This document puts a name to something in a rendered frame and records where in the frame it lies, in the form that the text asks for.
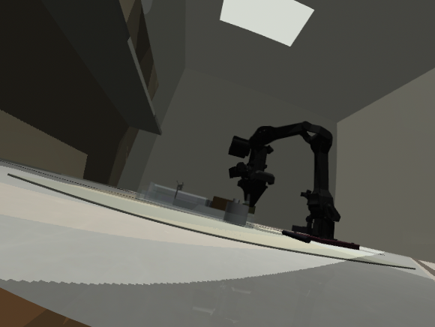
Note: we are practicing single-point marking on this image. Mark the orange rectangular block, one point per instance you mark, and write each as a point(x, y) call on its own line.
point(220, 203)

